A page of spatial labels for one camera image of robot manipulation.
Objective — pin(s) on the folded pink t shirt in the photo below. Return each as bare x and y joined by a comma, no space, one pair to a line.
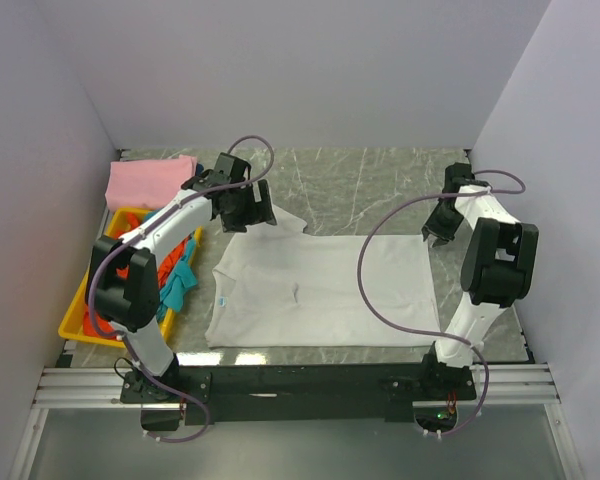
148,184

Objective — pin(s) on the white t shirt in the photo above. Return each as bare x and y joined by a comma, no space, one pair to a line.
277,286

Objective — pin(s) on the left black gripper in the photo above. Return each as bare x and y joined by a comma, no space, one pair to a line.
260,212

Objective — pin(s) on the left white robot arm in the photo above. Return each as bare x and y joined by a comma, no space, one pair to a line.
123,285

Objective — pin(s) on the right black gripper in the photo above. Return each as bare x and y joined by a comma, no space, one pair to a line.
433,228

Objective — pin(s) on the teal t shirt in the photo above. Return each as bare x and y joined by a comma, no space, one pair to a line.
176,278

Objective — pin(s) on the orange t shirt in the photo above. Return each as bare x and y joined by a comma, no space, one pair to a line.
170,260

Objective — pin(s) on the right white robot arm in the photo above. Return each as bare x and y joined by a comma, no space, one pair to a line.
498,265

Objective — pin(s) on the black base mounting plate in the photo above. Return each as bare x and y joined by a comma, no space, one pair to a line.
298,392

